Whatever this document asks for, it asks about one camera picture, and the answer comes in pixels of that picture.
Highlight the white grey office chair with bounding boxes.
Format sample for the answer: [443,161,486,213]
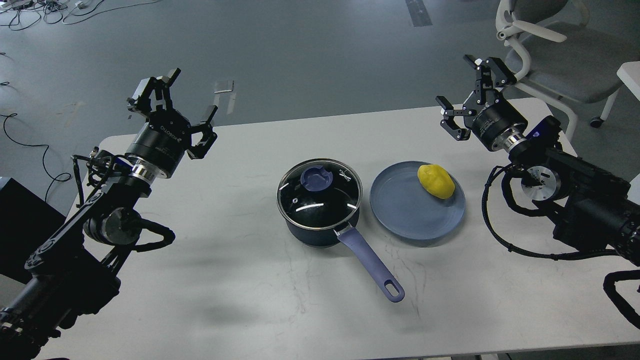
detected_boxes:
[494,0,639,140]

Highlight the dark blue saucepan purple handle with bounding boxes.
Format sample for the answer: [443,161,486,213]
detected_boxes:
[276,158,406,304]

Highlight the white side table corner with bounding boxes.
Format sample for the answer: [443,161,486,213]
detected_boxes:
[616,60,640,101]

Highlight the yellow potato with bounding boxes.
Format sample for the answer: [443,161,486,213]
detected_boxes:
[417,164,457,199]

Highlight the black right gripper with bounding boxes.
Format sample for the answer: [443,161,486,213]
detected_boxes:
[435,54,528,153]

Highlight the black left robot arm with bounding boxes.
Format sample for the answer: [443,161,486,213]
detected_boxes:
[1,68,218,360]

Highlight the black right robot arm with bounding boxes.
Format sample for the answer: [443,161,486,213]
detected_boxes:
[436,54,640,266]

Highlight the white tape strips on floor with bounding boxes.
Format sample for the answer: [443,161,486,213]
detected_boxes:
[211,79,237,116]

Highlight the cable bundle on floor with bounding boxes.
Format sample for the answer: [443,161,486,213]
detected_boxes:
[0,0,163,32]

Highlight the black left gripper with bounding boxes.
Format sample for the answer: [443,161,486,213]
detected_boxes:
[125,68,218,179]

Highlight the glass lid purple knob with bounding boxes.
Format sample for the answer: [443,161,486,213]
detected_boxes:
[276,158,362,231]

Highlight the dark floor tape strip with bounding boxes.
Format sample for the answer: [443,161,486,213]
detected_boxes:
[405,0,434,28]

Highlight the black cable on floor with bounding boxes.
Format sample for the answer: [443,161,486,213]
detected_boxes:
[0,113,73,203]

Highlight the blue round plate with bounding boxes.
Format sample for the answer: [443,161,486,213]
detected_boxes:
[369,161,466,244]

